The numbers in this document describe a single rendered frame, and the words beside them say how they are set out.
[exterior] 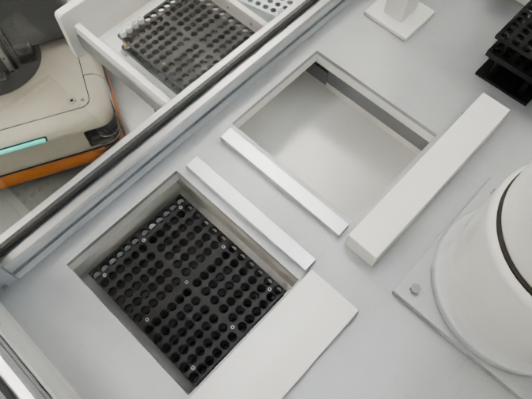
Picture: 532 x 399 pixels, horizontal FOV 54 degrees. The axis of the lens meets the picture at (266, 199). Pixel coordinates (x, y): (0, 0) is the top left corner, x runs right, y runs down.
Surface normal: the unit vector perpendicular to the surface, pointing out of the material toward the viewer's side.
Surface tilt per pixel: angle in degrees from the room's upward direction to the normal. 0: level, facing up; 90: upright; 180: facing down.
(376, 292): 0
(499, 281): 90
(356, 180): 0
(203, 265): 0
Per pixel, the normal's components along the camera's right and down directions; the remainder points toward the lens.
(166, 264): 0.00, -0.44
